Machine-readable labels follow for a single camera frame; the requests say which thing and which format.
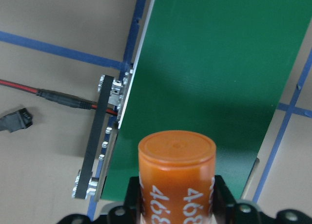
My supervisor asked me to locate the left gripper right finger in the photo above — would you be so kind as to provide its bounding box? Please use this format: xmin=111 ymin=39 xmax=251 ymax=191
xmin=212 ymin=175 xmax=236 ymax=224

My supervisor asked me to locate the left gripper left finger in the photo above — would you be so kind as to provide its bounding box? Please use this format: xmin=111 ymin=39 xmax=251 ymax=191
xmin=123 ymin=176 xmax=142 ymax=224

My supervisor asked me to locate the orange bottle with white numbers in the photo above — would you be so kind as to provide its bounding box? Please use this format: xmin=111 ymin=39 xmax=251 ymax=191
xmin=138 ymin=130 xmax=216 ymax=224

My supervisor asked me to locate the green conveyor belt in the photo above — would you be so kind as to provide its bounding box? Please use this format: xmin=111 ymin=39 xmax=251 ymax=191
xmin=102 ymin=0 xmax=312 ymax=201

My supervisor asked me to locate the red black power cable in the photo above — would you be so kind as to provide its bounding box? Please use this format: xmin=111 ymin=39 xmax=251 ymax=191
xmin=0 ymin=79 xmax=117 ymax=134

